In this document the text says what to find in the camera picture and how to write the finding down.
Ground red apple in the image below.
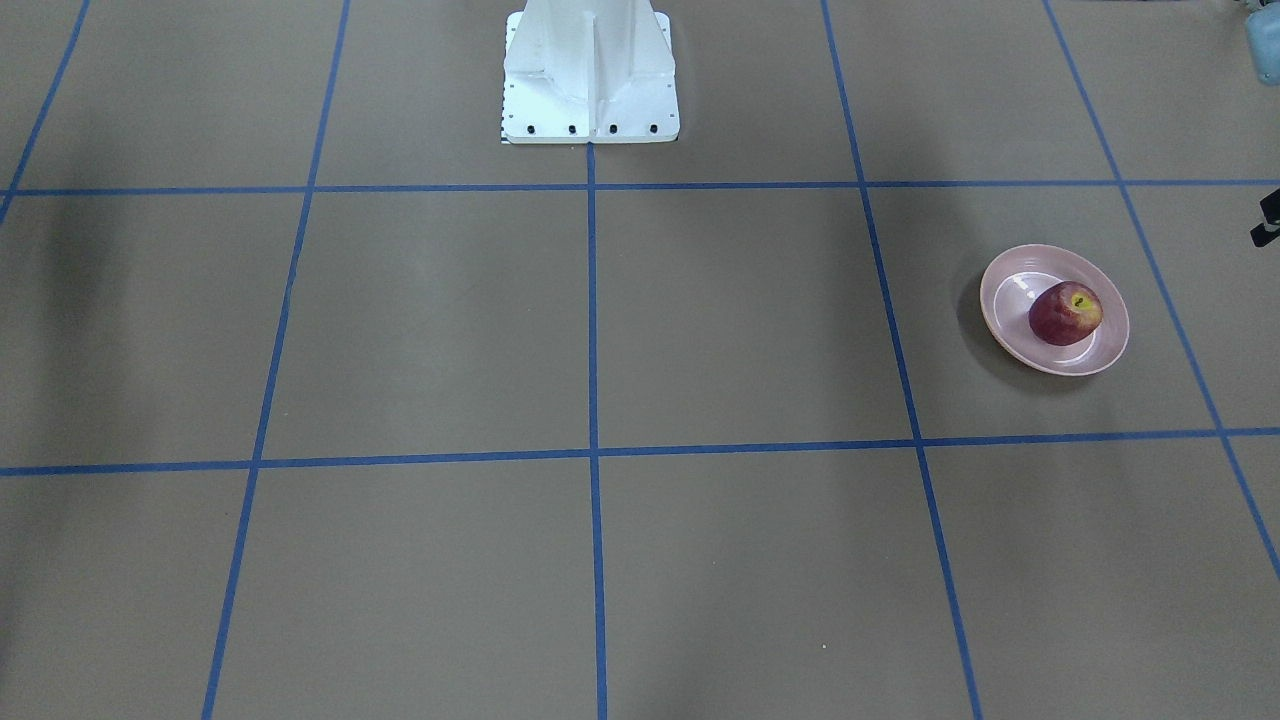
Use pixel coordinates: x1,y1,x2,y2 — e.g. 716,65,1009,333
1027,281,1105,347

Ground pink plate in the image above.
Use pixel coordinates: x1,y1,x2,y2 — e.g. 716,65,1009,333
980,243,1130,377

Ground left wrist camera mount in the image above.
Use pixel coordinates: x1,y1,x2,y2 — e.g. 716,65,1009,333
1249,190,1280,249

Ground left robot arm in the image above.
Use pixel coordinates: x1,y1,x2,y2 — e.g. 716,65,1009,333
1243,1,1279,87

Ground white camera mast base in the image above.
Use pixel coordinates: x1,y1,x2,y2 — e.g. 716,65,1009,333
500,1,681,145

